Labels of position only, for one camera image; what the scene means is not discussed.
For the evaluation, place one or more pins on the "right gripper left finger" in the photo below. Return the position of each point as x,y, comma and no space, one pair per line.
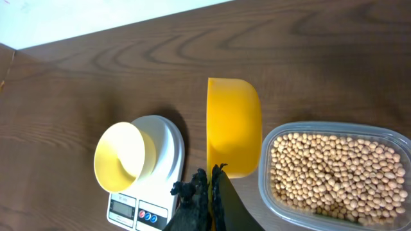
192,213

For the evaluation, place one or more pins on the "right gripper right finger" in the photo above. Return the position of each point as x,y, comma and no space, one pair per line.
229,212

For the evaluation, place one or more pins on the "yellow measuring scoop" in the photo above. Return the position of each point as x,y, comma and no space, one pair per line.
234,128

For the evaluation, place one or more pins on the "white kitchen scale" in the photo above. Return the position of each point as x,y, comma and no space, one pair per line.
149,204

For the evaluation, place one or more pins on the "yellow bowl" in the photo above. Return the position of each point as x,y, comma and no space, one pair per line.
124,156

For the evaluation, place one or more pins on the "clear container of soybeans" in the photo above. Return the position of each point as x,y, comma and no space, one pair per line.
337,176

